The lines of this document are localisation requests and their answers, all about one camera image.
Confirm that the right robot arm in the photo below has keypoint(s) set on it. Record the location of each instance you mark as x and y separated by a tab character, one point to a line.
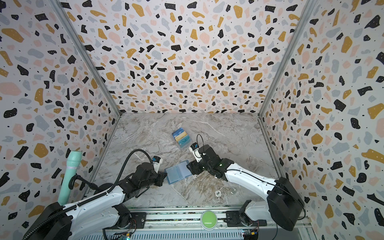
283	204

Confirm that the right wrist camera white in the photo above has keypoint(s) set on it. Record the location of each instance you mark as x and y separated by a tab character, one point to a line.
194	149

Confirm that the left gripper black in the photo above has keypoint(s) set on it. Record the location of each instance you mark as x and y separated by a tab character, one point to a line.
162	175

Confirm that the mint green cylinder handle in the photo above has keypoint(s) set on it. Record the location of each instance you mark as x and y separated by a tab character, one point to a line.
73	162

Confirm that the green push button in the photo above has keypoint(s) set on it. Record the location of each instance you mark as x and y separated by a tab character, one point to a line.
209	220

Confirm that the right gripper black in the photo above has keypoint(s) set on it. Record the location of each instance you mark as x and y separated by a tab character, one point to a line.
196	165

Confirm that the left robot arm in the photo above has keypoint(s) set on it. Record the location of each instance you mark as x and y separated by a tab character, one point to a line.
102	210

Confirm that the white poker chip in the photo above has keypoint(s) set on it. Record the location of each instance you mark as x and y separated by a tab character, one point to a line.
218	194

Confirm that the aluminium front rail frame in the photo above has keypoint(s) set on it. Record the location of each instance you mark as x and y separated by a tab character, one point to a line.
183	223

